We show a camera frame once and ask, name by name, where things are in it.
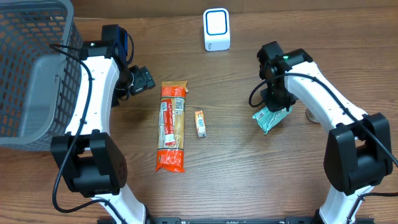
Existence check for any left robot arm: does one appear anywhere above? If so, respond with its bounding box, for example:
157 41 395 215
49 24 155 223

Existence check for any orange spaghetti packet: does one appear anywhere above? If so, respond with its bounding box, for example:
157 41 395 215
155 80 188 172

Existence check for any green lid jar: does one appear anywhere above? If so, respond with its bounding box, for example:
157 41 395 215
305 108 319 123

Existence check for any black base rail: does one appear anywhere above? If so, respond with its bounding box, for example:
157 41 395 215
144 217 322 224

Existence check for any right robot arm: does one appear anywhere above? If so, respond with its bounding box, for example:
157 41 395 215
253 42 397 223

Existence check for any white barcode scanner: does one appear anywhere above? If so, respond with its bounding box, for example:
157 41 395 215
203 7 231 52

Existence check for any small orange snack box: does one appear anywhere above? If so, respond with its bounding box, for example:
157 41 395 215
195 111 206 138

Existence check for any grey plastic mesh basket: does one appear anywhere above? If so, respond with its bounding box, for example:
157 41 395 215
1 0 83 151

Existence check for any teal wet wipes pack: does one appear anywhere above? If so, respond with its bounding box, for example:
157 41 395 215
252 106 292 134

